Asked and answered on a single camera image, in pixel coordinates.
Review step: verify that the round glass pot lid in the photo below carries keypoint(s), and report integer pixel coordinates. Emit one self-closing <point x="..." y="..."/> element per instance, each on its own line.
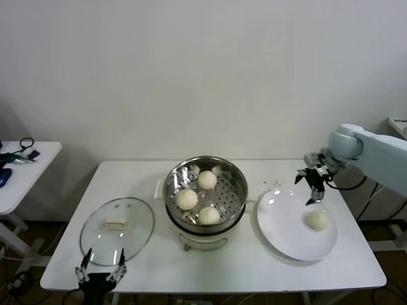
<point x="140" y="219"/>

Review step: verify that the small black device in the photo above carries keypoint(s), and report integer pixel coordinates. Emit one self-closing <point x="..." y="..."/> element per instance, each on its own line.
<point x="34" y="153"/>

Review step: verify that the white round plate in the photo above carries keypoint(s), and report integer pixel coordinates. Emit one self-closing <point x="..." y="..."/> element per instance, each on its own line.
<point x="276" y="228"/>

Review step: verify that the blue object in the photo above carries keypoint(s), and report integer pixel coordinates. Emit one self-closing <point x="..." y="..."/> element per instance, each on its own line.
<point x="5" y="176"/>

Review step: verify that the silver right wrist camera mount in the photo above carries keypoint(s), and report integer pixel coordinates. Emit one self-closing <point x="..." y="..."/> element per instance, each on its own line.
<point x="313" y="158"/>

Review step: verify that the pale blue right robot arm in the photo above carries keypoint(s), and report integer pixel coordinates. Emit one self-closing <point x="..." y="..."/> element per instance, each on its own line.
<point x="381" y="152"/>

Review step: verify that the white shelf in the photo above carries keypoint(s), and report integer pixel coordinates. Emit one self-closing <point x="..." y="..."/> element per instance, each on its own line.
<point x="399" y="124"/>

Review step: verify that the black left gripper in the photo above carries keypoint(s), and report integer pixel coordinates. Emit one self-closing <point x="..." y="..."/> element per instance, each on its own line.
<point x="95" y="284"/>

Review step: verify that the white side table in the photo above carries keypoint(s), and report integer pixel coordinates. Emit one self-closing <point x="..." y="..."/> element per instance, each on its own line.
<point x="31" y="171"/>

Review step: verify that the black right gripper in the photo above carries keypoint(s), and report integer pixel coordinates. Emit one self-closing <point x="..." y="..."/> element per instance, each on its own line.
<point x="315" y="180"/>

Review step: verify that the white steamed baozi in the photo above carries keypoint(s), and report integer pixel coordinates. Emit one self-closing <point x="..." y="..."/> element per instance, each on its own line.
<point x="316" y="220"/>
<point x="207" y="179"/>
<point x="209" y="215"/>
<point x="187" y="199"/>

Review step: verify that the stainless steel steamer basket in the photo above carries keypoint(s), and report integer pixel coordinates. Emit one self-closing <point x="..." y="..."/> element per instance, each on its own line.
<point x="222" y="197"/>

